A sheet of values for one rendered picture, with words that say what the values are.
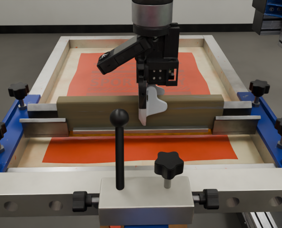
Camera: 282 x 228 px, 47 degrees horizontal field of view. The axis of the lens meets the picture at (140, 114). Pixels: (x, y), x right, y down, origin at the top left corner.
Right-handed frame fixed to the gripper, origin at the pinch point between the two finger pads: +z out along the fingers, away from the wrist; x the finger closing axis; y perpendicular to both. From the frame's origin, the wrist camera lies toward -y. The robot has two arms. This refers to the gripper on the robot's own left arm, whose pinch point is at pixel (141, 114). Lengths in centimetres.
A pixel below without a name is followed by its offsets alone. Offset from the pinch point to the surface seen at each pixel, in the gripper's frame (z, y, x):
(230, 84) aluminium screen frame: 3.0, 25.4, 19.5
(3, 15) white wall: 78, -171, 368
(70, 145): 6.3, -15.6, -3.0
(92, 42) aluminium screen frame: 4, -17, 57
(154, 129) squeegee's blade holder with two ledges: 2.3, 2.9, -2.6
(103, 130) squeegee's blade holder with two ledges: 2.3, -8.1, -2.7
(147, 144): 6.3, 1.5, -3.0
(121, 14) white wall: 78, -16, 368
